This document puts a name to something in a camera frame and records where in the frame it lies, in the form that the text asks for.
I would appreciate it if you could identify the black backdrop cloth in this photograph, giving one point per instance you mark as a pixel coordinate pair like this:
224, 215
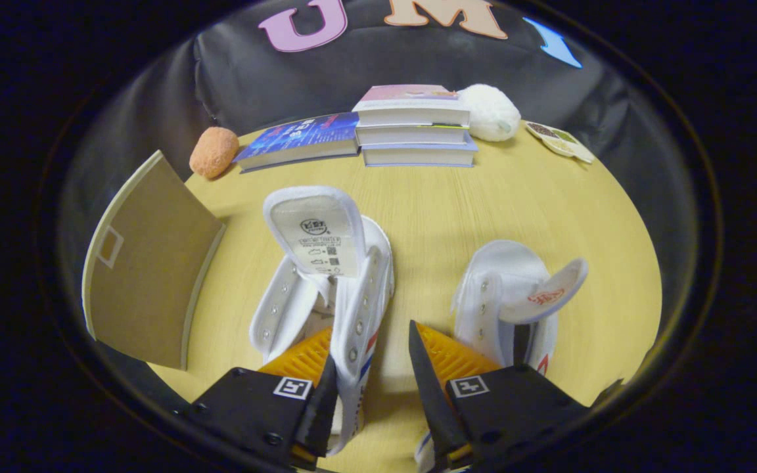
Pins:
253, 85

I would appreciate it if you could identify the small divided palette tray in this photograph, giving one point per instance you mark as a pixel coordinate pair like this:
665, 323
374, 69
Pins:
559, 141

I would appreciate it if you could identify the light blue cover book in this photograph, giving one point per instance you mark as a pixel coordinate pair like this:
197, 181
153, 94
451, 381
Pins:
418, 156

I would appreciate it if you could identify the beige fabric storage box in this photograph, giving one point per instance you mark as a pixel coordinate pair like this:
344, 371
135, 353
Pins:
148, 276

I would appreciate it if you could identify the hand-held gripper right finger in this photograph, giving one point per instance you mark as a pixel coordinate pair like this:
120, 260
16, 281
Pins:
516, 407

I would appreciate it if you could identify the pink cover book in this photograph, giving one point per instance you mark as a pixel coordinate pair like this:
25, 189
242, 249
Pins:
411, 105

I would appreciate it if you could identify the dark blue cover book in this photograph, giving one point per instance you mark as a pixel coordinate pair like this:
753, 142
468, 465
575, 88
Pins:
299, 138

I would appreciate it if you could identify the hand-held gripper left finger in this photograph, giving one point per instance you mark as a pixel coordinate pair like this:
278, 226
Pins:
253, 407

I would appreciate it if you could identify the orange sponge ball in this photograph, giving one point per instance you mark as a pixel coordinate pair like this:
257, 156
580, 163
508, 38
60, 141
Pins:
214, 152

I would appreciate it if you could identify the white plush ball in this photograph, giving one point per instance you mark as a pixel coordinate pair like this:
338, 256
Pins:
491, 113

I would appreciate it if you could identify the thin white book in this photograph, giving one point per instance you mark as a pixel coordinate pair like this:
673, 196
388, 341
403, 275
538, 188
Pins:
411, 135

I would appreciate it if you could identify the white canvas shoe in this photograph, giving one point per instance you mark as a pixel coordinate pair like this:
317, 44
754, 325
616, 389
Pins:
503, 276
316, 230

